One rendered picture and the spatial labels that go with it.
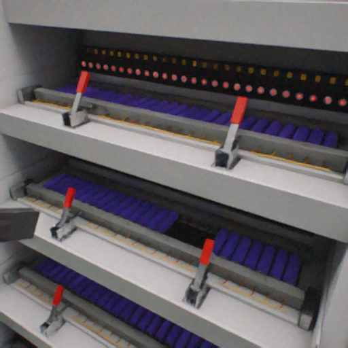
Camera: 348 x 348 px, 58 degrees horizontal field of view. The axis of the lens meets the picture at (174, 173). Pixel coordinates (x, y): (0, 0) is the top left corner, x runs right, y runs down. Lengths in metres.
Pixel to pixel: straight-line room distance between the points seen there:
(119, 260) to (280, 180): 0.29
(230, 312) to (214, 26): 0.38
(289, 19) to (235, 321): 0.38
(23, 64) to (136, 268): 0.44
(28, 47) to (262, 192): 0.53
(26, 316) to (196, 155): 0.49
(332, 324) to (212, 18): 0.38
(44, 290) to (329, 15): 0.70
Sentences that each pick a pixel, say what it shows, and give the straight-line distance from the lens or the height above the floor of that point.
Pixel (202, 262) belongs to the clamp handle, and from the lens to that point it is 0.46.
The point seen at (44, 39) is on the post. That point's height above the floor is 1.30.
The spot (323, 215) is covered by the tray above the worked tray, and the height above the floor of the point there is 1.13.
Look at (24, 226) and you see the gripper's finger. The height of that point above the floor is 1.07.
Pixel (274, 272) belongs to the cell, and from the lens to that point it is 0.51.
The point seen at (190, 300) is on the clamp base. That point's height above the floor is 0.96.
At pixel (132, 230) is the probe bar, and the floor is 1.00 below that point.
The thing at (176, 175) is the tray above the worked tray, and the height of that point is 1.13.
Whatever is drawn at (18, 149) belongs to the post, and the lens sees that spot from 0.72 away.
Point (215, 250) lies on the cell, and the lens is 0.53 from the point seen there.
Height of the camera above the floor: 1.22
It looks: 12 degrees down
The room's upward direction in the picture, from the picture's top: 11 degrees clockwise
